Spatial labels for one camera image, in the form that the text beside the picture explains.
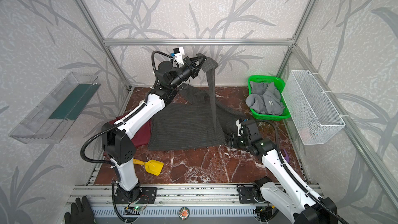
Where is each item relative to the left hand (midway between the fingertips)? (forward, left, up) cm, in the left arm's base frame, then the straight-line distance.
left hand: (208, 53), depth 65 cm
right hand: (-20, -12, -36) cm, 43 cm away
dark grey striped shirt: (-2, +10, -49) cm, 50 cm away
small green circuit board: (-52, +33, -48) cm, 78 cm away
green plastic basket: (+23, -52, -41) cm, 70 cm away
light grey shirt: (+8, -38, -40) cm, 56 cm away
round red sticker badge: (-53, +10, -48) cm, 72 cm away
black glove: (-54, +56, -47) cm, 91 cm away
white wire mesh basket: (-24, -43, -14) cm, 51 cm away
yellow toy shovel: (-34, +29, -48) cm, 65 cm away
